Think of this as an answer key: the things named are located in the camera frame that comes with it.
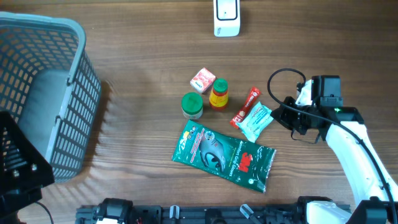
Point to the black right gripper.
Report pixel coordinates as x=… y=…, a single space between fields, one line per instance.
x=282 y=114

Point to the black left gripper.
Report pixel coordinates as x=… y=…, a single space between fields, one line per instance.
x=20 y=185

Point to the light blue tissue packet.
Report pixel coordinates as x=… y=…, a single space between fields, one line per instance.
x=255 y=122

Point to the red Nescafe sachet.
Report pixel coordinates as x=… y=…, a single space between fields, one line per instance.
x=242 y=113

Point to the green 3M gloves packet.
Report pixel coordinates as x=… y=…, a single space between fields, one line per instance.
x=239 y=161

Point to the red chilli sauce bottle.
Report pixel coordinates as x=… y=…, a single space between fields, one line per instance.
x=218 y=98

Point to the small red white box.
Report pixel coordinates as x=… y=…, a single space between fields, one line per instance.
x=202 y=80

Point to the green lid jar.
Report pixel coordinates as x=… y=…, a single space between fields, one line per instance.
x=192 y=105

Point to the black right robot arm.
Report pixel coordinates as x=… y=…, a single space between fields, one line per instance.
x=343 y=129

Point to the white barcode scanner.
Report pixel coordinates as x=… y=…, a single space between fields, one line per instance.
x=227 y=18

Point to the grey plastic shopping basket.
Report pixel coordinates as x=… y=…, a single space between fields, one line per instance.
x=49 y=87

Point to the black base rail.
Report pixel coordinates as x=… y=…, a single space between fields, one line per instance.
x=113 y=210

